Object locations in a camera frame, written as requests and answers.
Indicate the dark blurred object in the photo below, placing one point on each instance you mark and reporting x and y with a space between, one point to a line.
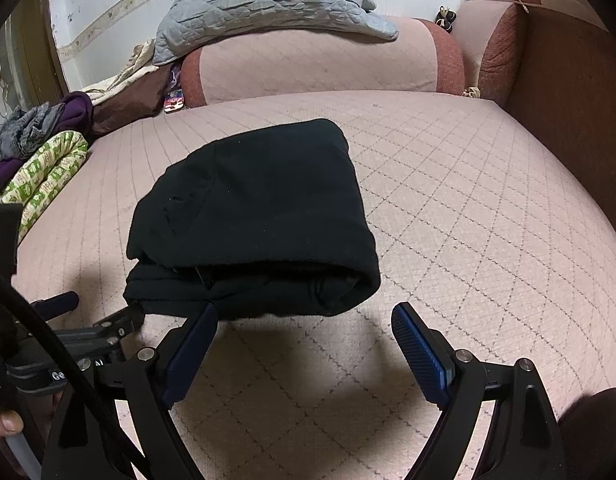
593 435

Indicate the purple cloth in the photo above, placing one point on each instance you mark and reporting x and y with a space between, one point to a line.
75 110

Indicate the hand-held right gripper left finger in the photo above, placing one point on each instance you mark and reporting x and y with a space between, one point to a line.
187 355

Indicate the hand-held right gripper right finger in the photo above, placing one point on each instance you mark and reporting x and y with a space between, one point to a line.
423 355

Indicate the black pants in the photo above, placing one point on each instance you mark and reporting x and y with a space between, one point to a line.
253 200

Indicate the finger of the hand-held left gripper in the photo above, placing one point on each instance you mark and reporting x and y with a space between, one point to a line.
57 305
122 320

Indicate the grey quilted blanket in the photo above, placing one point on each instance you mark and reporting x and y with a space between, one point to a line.
263 5

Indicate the pink and red bolster cushion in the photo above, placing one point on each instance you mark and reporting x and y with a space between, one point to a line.
313 65

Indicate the grey denim garment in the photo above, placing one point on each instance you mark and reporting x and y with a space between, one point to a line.
22 130

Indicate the red and blue packet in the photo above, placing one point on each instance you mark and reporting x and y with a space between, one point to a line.
172 102

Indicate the brown cloth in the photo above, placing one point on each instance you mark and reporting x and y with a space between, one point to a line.
127 105

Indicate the person's left hand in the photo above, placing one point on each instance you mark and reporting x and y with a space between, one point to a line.
7 422

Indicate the cream cloth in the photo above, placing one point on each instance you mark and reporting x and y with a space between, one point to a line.
132 70

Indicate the pink quilted sofa seat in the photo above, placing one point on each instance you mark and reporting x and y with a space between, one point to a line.
463 185

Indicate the green printed blanket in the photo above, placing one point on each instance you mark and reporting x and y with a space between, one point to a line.
42 170

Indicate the wooden door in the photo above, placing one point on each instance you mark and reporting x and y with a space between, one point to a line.
37 50

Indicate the pink and red armrest cushion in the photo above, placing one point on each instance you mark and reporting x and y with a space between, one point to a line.
488 35

